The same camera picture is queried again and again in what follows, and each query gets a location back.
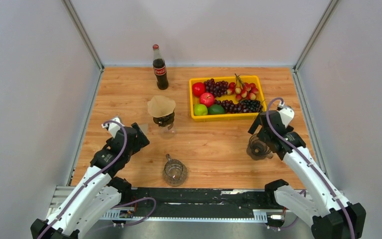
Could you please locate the grey transparent coffee dripper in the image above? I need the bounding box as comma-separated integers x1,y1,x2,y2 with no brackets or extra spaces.
246,134,273,161

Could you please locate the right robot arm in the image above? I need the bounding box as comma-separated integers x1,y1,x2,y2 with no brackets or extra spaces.
248,108,367,239

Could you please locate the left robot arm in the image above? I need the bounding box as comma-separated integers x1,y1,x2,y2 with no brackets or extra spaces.
30,118,150,239

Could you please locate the dark grape bunch near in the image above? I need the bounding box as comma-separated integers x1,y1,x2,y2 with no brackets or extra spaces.
214,100,264,114

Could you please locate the clear glass carafe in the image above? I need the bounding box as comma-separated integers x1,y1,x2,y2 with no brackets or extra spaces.
159,124,177,139

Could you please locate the dark green lime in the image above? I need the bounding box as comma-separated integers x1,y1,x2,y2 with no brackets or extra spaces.
208,104,226,115

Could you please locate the ribbed glass mug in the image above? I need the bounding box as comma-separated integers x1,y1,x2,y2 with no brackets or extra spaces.
162,154,188,187

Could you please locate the red grape bunch far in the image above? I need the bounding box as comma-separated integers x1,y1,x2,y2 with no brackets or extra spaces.
203,78,229,98

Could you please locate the red apple near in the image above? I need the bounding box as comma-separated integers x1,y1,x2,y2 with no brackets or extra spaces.
199,92,215,108

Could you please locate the red apple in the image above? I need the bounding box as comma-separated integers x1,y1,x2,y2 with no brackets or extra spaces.
191,82,206,97
199,92,215,108

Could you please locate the light green apple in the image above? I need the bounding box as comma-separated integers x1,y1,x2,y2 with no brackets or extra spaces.
193,104,208,116

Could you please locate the yellow plastic fruit tray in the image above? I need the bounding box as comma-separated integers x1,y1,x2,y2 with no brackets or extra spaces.
189,76,267,122

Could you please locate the red apple far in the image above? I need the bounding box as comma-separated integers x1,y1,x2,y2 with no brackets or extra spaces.
191,82,206,97

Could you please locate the cola glass bottle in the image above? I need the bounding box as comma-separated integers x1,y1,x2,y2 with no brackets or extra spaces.
152,44,169,90

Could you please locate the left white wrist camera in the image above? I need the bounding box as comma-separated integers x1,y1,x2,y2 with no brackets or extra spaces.
101,116,124,138

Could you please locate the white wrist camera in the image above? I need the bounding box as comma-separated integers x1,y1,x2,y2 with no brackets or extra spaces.
277,103,295,127
101,116,124,138

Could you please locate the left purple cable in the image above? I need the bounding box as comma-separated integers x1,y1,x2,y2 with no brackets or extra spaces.
36,120,157,239

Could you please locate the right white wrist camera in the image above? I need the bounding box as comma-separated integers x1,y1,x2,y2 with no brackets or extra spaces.
277,103,295,127

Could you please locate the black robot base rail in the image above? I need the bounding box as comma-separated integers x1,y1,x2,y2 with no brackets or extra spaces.
102,188,288,228

